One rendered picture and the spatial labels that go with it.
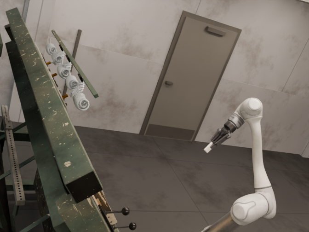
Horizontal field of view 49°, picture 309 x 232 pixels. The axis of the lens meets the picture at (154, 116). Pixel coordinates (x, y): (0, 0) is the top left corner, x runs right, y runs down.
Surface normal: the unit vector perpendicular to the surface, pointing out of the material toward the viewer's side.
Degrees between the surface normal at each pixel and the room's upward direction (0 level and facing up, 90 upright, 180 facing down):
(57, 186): 36
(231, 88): 90
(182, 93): 90
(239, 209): 88
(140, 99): 90
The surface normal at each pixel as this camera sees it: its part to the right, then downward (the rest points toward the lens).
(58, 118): -0.23, -0.77
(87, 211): 0.42, 0.47
